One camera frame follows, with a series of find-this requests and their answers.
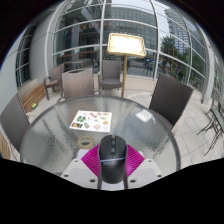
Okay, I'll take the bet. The white printed mouse pad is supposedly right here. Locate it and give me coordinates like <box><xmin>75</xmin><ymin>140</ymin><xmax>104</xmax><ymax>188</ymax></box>
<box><xmin>75</xmin><ymin>148</ymin><xmax>148</xmax><ymax>162</ymax></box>

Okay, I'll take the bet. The black computer mouse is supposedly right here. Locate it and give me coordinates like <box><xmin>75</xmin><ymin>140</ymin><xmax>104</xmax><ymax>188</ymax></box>
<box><xmin>98</xmin><ymin>134</ymin><xmax>129</xmax><ymax>185</ymax></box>

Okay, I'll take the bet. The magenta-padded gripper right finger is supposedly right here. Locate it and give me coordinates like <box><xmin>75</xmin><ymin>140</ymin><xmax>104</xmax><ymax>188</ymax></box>
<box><xmin>123</xmin><ymin>144</ymin><xmax>165</xmax><ymax>190</ymax></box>

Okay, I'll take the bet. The clear tape roll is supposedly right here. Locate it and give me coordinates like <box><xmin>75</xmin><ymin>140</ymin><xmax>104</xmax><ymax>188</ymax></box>
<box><xmin>77</xmin><ymin>134</ymin><xmax>96</xmax><ymax>150</ymax></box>

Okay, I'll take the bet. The wooden slat bench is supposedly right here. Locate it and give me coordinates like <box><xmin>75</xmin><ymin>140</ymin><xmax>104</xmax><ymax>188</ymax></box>
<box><xmin>0</xmin><ymin>131</ymin><xmax>11</xmax><ymax>159</ymax></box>
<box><xmin>19</xmin><ymin>82</ymin><xmax>47</xmax><ymax>114</ymax></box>

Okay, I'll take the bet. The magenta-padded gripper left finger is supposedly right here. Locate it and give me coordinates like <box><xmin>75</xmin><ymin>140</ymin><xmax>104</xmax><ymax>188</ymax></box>
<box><xmin>60</xmin><ymin>144</ymin><xmax>104</xmax><ymax>190</ymax></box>

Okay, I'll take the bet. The brown wicker chair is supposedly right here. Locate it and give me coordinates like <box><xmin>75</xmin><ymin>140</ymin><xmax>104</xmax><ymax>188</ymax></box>
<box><xmin>148</xmin><ymin>73</ymin><xmax>195</xmax><ymax>130</ymax></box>
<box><xmin>0</xmin><ymin>93</ymin><xmax>31</xmax><ymax>154</ymax></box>
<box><xmin>57</xmin><ymin>67</ymin><xmax>101</xmax><ymax>104</ymax></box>
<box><xmin>43</xmin><ymin>63</ymin><xmax>65</xmax><ymax>101</ymax></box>
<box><xmin>97</xmin><ymin>58</ymin><xmax>124</xmax><ymax>91</ymax></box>

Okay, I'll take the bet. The wooden menu board stand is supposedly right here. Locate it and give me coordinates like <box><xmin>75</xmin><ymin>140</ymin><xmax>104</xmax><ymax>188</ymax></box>
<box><xmin>106</xmin><ymin>32</ymin><xmax>147</xmax><ymax>99</ymax></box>

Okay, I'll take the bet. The colourful laminated menu card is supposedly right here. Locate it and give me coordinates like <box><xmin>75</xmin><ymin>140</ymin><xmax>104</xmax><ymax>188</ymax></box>
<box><xmin>69</xmin><ymin>110</ymin><xmax>113</xmax><ymax>133</ymax></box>

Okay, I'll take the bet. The green metal table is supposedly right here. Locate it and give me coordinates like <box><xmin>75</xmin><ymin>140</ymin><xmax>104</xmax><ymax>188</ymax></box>
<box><xmin>197</xmin><ymin>96</ymin><xmax>224</xmax><ymax>157</ymax></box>

